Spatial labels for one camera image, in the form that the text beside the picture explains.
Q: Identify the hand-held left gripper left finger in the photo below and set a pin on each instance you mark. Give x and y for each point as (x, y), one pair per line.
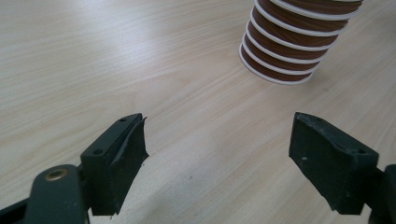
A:
(106, 174)

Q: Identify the stack of brown paper cups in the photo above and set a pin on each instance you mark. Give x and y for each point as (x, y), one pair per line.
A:
(286, 40)

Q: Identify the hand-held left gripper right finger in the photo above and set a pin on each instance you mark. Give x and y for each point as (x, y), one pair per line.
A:
(333, 168)

